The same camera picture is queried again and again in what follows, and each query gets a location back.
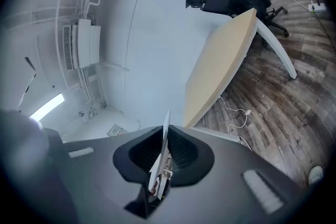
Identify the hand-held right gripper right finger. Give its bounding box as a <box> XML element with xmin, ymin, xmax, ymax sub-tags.
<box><xmin>157</xmin><ymin>124</ymin><xmax>310</xmax><ymax>224</ymax></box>

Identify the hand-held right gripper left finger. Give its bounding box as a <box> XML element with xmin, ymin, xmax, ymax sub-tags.
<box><xmin>44</xmin><ymin>125</ymin><xmax>164</xmax><ymax>224</ymax></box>

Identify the white plate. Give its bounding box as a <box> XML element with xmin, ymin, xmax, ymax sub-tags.
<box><xmin>148</xmin><ymin>109</ymin><xmax>173</xmax><ymax>197</ymax></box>

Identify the beige wooden desk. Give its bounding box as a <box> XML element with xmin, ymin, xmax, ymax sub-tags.
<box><xmin>183</xmin><ymin>7</ymin><xmax>298</xmax><ymax>150</ymax></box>

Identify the ceiling light strip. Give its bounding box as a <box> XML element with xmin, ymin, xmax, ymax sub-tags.
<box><xmin>29</xmin><ymin>93</ymin><xmax>65</xmax><ymax>122</ymax></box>

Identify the white air conditioner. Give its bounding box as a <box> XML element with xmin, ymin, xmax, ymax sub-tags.
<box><xmin>62</xmin><ymin>18</ymin><xmax>102</xmax><ymax>71</ymax></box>

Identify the person's white shoe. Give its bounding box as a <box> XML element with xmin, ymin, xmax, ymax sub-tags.
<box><xmin>308</xmin><ymin>165</ymin><xmax>324</xmax><ymax>185</ymax></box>

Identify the black office chair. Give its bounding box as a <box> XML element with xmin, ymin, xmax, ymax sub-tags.
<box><xmin>185</xmin><ymin>0</ymin><xmax>290</xmax><ymax>48</ymax></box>

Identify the white power strip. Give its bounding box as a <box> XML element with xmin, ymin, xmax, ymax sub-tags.
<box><xmin>308</xmin><ymin>2</ymin><xmax>328</xmax><ymax>13</ymax></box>

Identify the white wall switch panel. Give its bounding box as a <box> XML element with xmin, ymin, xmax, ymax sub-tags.
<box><xmin>107</xmin><ymin>124</ymin><xmax>129</xmax><ymax>137</ymax></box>

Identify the white cable with adapter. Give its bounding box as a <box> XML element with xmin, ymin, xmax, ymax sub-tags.
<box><xmin>219</xmin><ymin>95</ymin><xmax>254</xmax><ymax>152</ymax></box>

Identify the black floor cable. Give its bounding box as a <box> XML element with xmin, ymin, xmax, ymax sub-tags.
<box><xmin>313</xmin><ymin>11</ymin><xmax>336</xmax><ymax>45</ymax></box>

